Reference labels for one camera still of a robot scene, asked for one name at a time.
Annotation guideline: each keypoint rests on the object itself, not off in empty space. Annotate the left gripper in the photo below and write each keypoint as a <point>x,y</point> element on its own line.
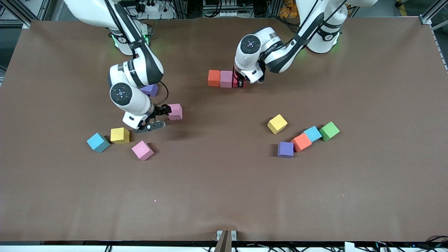
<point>240,82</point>

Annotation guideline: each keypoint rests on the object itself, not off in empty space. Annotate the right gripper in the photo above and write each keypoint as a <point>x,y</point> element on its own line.
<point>160,111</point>

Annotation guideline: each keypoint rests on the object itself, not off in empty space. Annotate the red foam cube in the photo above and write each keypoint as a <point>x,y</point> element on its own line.
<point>235,84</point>

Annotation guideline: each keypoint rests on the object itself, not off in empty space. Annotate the pink foam cube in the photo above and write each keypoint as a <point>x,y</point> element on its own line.
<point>142,150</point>
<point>176,112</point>
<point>226,79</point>

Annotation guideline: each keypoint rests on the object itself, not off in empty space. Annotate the orange foam cube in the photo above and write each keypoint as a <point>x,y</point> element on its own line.
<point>214,77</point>
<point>301,142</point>

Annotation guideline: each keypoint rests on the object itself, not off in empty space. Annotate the yellow foam cube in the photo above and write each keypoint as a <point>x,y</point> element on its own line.
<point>277,124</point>
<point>119,135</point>

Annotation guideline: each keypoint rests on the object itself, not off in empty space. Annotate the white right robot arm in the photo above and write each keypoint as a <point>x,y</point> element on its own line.
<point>136,101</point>

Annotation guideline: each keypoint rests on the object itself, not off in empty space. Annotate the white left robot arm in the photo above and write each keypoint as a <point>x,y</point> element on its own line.
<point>245,59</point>

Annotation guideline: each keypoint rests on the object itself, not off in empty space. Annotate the purple foam cube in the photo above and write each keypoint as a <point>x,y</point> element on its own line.
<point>285,149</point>
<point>151,90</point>

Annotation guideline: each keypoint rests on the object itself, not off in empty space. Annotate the blue foam cube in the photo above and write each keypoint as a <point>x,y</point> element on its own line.
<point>313,133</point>
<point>98,142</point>

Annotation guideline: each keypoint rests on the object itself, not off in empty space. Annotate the pile of orange objects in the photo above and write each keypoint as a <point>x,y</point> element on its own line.
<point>288,10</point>

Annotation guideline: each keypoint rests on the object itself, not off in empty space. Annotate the brown table cover sheet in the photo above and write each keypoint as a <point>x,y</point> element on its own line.
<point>224,182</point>

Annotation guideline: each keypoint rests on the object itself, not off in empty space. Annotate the green foam cube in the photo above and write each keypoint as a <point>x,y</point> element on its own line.
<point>329,131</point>

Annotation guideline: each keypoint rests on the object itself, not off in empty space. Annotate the white power strip with plugs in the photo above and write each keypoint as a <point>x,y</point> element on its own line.
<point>154,9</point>

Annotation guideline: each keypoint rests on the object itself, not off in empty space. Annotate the metal bracket with brown post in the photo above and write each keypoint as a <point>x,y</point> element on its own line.
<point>225,241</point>

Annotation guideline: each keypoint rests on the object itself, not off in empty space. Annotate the aluminium frame profile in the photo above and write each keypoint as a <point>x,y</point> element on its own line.
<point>15,12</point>
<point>432,12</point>

